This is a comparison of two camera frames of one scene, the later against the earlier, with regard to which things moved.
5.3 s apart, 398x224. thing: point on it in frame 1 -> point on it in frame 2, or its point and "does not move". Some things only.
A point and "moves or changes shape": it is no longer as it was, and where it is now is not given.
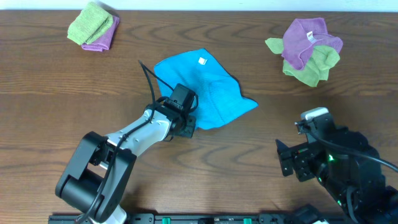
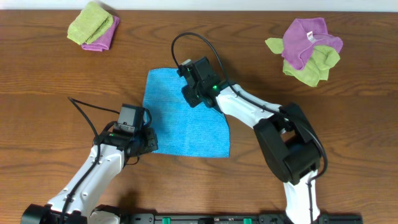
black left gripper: x=189 y=133 -> x=153 y=144
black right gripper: x=299 y=155 -> x=186 y=93
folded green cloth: x=91 y=25 does not move
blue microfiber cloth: x=217 y=89 moves or changes shape
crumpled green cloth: x=317 y=67 does not move
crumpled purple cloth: x=302 y=35 does not move
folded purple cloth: x=102 y=43 does not move
